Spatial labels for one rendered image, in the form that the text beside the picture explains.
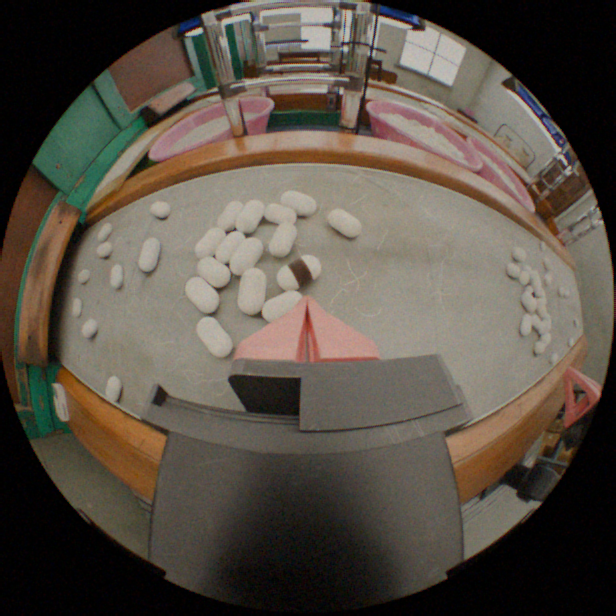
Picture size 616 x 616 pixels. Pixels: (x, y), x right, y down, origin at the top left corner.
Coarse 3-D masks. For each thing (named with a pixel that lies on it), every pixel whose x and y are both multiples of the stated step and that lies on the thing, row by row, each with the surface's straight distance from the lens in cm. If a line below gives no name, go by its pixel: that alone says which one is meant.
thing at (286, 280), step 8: (304, 256) 14; (312, 256) 14; (312, 264) 13; (280, 272) 14; (288, 272) 13; (312, 272) 13; (280, 280) 13; (288, 280) 13; (288, 288) 13; (296, 288) 14
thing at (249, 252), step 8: (248, 240) 15; (256, 240) 15; (240, 248) 15; (248, 248) 15; (256, 248) 15; (232, 256) 15; (240, 256) 15; (248, 256) 15; (256, 256) 15; (232, 264) 15; (240, 264) 14; (248, 264) 15; (240, 272) 15
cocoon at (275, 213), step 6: (270, 204) 17; (276, 204) 17; (264, 210) 18; (270, 210) 17; (276, 210) 17; (282, 210) 17; (288, 210) 17; (270, 216) 17; (276, 216) 17; (282, 216) 16; (288, 216) 16; (294, 216) 17; (276, 222) 17; (282, 222) 16; (288, 222) 16; (294, 222) 17
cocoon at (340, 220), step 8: (328, 216) 17; (336, 216) 16; (344, 216) 16; (352, 216) 17; (336, 224) 16; (344, 224) 16; (352, 224) 16; (360, 224) 17; (344, 232) 16; (352, 232) 16; (360, 232) 17
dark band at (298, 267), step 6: (300, 258) 14; (288, 264) 14; (294, 264) 13; (300, 264) 13; (306, 264) 13; (294, 270) 13; (300, 270) 13; (306, 270) 13; (294, 276) 13; (300, 276) 13; (306, 276) 13; (312, 276) 14; (300, 282) 13; (306, 282) 14
